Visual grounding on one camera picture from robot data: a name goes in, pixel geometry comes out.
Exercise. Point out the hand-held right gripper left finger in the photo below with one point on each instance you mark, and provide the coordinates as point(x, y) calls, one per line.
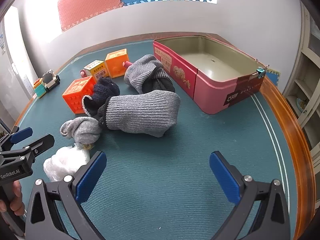
point(91, 177)

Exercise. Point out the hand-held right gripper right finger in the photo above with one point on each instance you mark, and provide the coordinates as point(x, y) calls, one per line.
point(225, 177)

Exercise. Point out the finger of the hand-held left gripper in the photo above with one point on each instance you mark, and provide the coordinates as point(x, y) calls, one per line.
point(42, 143)
point(21, 135)

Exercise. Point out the white plastic bag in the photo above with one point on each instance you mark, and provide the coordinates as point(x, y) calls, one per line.
point(62, 160)

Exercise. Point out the light grey sock bundle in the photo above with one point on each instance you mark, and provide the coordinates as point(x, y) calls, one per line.
point(82, 130)

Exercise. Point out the orange studded toy cube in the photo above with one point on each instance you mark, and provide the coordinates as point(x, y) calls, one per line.
point(75, 95)

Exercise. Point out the dark sock with white trim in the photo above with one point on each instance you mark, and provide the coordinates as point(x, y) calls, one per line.
point(91, 105)

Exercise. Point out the pink metal tin box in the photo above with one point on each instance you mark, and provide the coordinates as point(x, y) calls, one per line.
point(212, 97)

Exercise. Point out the large grey ribbed sock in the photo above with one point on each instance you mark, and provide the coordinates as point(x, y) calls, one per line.
point(142, 112)

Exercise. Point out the navy blue sock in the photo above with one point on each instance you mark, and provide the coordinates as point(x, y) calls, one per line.
point(106, 86)

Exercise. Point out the person's left hand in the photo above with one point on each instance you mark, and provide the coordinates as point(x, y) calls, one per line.
point(18, 202)

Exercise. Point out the green desk mat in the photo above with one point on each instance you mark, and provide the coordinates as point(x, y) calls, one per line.
point(175, 167)

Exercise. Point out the colourful toy car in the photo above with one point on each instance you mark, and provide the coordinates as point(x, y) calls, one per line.
point(47, 80)

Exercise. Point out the white door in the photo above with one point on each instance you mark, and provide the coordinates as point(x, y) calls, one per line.
point(12, 55)

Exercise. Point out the pink plastic toy piece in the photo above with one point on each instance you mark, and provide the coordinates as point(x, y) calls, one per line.
point(82, 73)
point(126, 64)

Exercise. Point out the small yellow white box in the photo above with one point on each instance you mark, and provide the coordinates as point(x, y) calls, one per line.
point(96, 68)

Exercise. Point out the small patterned dish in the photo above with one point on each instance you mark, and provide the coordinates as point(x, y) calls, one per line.
point(302, 103)

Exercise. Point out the orange toy cube with holes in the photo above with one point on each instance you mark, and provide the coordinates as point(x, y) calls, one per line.
point(116, 65)

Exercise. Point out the blue binder clip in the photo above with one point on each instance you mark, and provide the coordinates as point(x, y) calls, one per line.
point(261, 72)

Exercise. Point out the small blue foam mat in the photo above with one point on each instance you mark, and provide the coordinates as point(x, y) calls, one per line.
point(273, 77)

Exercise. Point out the cream glass-door cabinet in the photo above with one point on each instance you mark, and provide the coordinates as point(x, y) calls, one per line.
point(310, 55)

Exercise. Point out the red foam wall mat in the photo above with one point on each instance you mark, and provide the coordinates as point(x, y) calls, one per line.
point(87, 2)

